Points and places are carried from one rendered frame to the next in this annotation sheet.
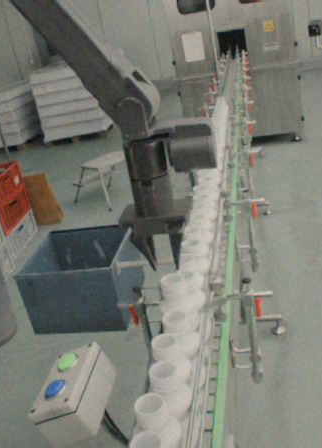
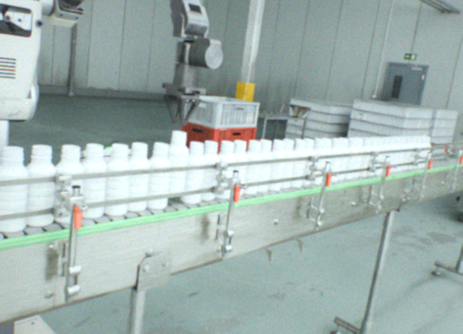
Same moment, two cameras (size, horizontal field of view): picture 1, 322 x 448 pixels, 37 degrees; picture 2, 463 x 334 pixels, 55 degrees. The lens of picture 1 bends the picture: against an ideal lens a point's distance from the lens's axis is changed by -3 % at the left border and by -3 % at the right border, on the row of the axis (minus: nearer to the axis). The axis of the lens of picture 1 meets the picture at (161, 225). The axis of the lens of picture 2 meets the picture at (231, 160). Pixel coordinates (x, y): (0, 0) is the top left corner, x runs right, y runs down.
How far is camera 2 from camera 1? 77 cm
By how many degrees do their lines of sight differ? 31
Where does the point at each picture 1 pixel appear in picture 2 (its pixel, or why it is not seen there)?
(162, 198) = (182, 76)
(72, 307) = not seen: hidden behind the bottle
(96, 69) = not seen: outside the picture
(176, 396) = (116, 160)
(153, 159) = (184, 52)
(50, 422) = not seen: hidden behind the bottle
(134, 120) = (179, 26)
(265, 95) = not seen: outside the picture
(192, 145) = (199, 48)
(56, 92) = (370, 122)
